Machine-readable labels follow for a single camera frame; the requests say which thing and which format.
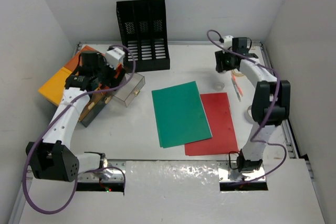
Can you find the yellow drawer cabinet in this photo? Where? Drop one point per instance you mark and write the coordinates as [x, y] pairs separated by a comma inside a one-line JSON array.
[[53, 89]]

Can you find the smoky yellow cabinet drawer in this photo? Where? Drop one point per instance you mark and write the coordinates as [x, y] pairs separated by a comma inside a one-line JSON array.
[[97, 102]]

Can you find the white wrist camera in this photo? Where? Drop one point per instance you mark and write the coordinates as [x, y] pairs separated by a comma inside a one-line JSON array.
[[114, 57], [226, 42]]

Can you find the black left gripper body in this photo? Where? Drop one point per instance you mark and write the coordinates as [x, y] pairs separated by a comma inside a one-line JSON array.
[[105, 73]]

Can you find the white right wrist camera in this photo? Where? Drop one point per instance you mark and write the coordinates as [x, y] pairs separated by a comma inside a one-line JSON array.
[[226, 42]]

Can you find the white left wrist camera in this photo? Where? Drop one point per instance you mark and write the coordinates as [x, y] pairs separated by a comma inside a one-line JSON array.
[[114, 57]]

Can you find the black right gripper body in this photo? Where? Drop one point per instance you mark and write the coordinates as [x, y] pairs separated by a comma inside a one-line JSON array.
[[224, 60]]

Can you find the yellow masking tape roll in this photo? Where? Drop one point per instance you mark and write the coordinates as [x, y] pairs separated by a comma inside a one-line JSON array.
[[237, 73]]

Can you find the brown tape roll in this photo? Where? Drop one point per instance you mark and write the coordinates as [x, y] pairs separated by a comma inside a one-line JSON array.
[[248, 116]]

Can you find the orange highlighter pen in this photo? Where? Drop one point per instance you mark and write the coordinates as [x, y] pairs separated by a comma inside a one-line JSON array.
[[240, 91]]

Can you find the red plastic folder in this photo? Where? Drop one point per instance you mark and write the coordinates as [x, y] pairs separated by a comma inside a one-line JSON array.
[[223, 140]]

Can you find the clear smoky drawer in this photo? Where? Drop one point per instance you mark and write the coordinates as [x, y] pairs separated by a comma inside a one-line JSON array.
[[132, 89]]

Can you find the black file organizer rack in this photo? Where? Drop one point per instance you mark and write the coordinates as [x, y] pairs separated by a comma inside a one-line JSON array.
[[142, 26]]

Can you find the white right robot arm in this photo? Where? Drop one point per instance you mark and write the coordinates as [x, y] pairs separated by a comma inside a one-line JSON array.
[[271, 101]]

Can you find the clear tape roll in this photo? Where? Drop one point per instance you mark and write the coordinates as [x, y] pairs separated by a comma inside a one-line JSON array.
[[218, 86]]

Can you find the green plastic folder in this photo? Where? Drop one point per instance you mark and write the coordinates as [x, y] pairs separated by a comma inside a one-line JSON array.
[[180, 115]]

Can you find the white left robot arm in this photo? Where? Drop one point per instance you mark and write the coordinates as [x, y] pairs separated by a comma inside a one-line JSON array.
[[52, 158]]

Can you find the green highlighter pen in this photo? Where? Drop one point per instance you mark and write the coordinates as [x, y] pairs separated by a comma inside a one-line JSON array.
[[237, 91]]

